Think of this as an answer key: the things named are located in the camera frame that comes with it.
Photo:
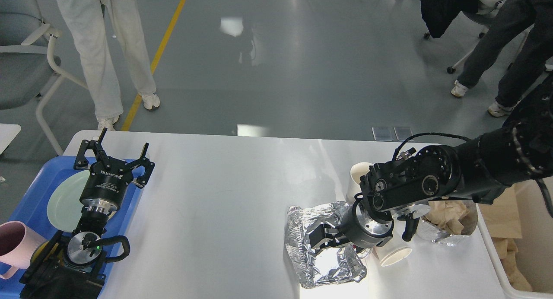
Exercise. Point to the brown paper in plastic bag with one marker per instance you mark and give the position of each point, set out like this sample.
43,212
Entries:
447,215

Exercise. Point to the metal floor plate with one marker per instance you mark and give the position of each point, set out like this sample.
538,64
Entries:
402,133
382,134

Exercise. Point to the pink ribbed mug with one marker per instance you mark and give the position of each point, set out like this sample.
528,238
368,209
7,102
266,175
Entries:
18,244

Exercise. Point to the person in light trousers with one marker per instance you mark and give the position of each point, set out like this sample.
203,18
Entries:
85,21

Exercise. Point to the grey office chair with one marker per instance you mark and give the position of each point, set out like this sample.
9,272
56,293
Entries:
28,65

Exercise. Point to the chair with black jacket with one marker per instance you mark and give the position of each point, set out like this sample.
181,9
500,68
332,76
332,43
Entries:
439,14

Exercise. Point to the aluminium foil tray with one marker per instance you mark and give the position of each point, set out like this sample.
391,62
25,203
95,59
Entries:
334,265

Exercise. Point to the white side table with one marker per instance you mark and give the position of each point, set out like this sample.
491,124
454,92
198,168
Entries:
7,134

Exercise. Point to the right metal floor plate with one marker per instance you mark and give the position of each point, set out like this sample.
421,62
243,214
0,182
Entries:
402,133

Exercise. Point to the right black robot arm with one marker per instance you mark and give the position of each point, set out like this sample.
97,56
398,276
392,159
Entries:
479,169

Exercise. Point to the clear plastic bag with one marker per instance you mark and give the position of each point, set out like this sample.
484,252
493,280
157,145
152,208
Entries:
429,232

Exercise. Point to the blue-grey HOME mug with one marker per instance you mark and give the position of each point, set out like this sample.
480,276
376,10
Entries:
39,249

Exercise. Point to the green plate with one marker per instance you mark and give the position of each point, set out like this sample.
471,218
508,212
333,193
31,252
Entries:
65,207

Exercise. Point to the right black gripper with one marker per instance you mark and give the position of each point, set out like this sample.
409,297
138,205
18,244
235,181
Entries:
357,226

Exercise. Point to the upright white paper cup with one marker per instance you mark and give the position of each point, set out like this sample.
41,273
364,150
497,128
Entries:
356,172

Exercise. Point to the white plastic bin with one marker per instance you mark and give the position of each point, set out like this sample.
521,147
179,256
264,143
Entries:
535,257

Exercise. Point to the lying white paper cup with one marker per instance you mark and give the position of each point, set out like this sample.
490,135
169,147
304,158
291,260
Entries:
395,250

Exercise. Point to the left metal floor plate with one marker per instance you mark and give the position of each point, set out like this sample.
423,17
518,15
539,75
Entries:
382,134

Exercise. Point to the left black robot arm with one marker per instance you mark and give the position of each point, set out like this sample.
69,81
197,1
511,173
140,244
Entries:
74,264

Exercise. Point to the brown paper in bin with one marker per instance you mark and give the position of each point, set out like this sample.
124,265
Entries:
507,250

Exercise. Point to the person in dark trousers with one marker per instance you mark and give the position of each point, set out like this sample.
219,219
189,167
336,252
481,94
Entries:
514,17

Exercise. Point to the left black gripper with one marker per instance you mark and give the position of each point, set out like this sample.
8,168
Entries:
105,186

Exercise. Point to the brown paper bag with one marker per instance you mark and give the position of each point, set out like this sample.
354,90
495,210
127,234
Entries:
502,217

